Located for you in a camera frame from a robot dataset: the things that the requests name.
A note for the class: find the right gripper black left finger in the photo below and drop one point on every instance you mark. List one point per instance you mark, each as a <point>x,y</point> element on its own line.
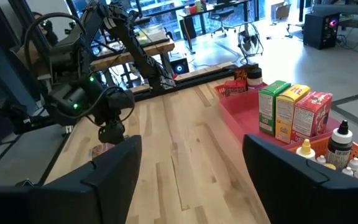
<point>57,205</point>

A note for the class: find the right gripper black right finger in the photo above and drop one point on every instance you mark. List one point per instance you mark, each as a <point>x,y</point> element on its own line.
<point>306,202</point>

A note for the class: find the purple Raisin Bran box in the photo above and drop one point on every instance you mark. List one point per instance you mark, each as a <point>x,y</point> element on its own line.
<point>99,151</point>

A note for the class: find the small yellow bottle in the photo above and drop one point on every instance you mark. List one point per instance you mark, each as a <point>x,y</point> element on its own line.
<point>305,152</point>

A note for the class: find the large dark bottle black nozzle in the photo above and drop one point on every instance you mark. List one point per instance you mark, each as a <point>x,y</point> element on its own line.
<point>337,149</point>

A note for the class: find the white-capped dark dropper bottle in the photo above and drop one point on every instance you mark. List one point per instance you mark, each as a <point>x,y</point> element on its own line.
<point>354,163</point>

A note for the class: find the red mini cereal box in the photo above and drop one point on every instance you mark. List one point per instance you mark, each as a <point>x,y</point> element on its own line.
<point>306,118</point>

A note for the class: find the yellow mini cereal box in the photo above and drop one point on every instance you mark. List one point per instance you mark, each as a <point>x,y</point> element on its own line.
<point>284,115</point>

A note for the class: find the green Apple Jacks cereal box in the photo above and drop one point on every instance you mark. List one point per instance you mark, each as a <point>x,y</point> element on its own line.
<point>267,109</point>

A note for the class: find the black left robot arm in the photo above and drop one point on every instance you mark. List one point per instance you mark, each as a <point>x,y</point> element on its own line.
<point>73,99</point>

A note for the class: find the wooden workbench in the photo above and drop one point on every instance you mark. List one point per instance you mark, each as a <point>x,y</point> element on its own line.
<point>129,56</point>

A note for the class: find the pink plastic tray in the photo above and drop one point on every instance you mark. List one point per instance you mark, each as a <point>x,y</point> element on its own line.
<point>241,115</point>

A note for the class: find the red plastic basket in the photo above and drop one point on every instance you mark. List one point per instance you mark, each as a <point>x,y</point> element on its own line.
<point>220,90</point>

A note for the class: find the person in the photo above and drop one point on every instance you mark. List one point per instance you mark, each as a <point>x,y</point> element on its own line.
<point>50,34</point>

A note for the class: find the long black desk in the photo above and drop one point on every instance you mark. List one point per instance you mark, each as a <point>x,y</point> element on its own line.
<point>201,18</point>

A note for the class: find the black office chair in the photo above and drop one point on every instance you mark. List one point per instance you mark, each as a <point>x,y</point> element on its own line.
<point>222,14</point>

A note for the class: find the black floor fan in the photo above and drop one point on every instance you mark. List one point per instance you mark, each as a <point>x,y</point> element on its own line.
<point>250,42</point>

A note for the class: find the black computer tower pink light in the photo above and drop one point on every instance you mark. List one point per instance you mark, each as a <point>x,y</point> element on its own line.
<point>319,34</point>

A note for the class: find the cardboard box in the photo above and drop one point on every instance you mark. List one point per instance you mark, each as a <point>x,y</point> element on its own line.
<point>281,12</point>

